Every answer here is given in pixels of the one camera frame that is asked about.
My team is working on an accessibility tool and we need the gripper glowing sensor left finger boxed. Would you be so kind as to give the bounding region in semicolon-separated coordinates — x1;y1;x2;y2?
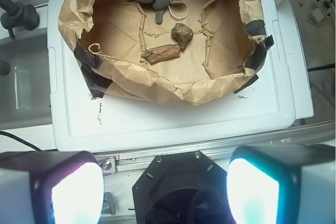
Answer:
1;151;104;223

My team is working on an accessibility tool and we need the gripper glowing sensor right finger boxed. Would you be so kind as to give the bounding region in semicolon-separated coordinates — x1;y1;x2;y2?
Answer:
226;144;335;223

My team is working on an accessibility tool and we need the white plastic bin lid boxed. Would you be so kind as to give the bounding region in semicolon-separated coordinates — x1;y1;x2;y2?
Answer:
47;0;314;152

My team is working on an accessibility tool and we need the clear plastic container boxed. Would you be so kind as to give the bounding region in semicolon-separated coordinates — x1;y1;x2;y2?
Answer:
1;29;52;130

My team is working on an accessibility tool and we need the brown paper bag bowl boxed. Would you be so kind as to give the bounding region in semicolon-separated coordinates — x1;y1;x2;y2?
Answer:
58;0;274;105

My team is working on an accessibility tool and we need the brown wood piece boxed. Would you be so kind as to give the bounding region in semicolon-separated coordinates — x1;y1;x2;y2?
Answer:
141;44;181;65

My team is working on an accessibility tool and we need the brown rock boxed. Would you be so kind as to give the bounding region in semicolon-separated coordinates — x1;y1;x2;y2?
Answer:
171;23;194;51

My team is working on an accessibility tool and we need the black knob clamp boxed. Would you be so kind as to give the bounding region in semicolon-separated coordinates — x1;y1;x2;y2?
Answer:
1;0;40;39

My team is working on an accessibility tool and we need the white rubber band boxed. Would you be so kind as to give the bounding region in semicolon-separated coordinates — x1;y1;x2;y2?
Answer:
167;2;189;20

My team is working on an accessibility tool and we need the black cable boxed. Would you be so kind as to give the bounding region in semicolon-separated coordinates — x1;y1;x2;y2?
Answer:
0;131;44;152

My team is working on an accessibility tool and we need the aluminium rail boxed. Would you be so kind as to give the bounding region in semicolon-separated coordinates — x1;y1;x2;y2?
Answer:
93;123;336;175

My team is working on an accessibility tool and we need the black octagonal mount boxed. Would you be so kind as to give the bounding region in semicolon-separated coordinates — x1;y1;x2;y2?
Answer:
132;151;235;223

